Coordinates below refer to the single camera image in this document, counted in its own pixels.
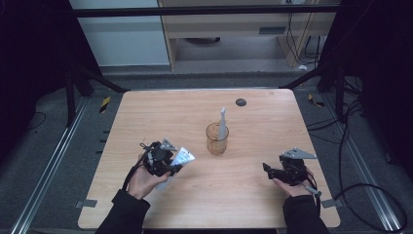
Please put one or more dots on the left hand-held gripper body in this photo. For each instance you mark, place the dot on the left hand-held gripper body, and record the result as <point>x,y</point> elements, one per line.
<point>159,159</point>

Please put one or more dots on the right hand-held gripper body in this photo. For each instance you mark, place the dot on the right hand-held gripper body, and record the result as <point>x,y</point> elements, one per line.
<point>293,169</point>

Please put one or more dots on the white toothpaste tube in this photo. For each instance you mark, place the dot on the white toothpaste tube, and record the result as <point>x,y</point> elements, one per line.
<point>183,157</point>

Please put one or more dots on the amber transparent cup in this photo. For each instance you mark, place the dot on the amber transparent cup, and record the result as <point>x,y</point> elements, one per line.
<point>217,143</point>

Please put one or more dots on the white electric toothbrush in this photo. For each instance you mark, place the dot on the white electric toothbrush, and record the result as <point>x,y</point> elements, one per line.
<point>222,125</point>

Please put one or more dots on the person's right hand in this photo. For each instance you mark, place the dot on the person's right hand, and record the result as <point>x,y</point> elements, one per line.
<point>293,190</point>

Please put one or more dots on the person's left hand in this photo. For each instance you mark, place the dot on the person's left hand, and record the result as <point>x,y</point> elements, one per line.
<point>142,183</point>

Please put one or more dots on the grey tape piece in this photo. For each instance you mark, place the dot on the grey tape piece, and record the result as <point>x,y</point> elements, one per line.
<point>331,203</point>
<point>86,203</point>

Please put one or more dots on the dark round table grommet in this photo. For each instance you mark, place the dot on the dark round table grommet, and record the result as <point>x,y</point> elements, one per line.
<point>241,102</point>

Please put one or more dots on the yellow black tape strip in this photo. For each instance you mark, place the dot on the yellow black tape strip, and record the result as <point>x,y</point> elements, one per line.
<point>105,104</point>
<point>315,101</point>

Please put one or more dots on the black metal stand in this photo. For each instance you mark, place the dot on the black metal stand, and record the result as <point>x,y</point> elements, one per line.
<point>70,97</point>
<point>339,94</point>

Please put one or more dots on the small white floor object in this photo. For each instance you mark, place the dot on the small white floor object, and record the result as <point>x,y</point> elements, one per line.
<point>302,67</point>

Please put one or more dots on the white cabinet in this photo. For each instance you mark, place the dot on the white cabinet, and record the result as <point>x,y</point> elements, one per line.
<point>123,42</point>

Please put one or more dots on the dark curtain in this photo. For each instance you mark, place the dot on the dark curtain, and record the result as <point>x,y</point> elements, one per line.
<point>32,65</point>
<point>383,65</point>

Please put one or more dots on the light wooden desk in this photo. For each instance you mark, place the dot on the light wooden desk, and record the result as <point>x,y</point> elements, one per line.
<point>227,24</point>

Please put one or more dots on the aluminium floor rail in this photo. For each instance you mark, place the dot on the aluminium floor rail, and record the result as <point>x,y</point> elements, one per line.
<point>48,165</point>
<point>363,169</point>

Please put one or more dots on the black horizontal frame bar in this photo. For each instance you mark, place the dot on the black horizontal frame bar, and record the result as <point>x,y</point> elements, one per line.
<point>195,10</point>

